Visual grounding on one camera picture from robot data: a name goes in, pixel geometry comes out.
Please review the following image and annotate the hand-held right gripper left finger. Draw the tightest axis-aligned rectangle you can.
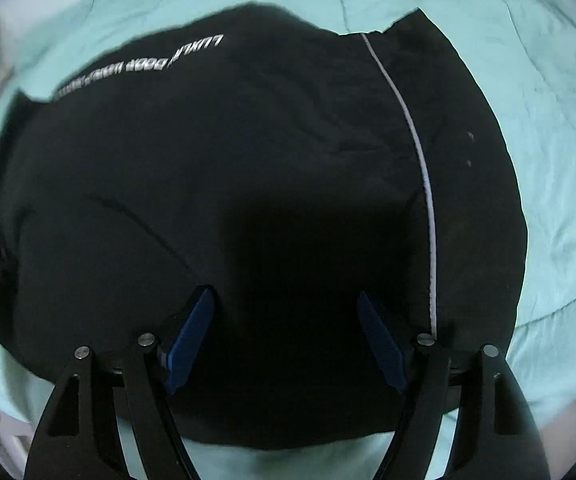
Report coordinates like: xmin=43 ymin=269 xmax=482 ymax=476
xmin=23 ymin=285 xmax=216 ymax=480

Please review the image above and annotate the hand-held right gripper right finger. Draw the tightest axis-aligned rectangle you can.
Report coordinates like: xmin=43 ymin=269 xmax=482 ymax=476
xmin=357 ymin=290 xmax=552 ymax=480

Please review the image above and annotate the light teal blanket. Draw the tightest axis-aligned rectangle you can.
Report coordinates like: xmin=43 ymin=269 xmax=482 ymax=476
xmin=0 ymin=0 xmax=576 ymax=480

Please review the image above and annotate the black hooded jacket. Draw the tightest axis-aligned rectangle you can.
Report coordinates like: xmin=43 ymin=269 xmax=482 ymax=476
xmin=0 ymin=2 xmax=528 ymax=453

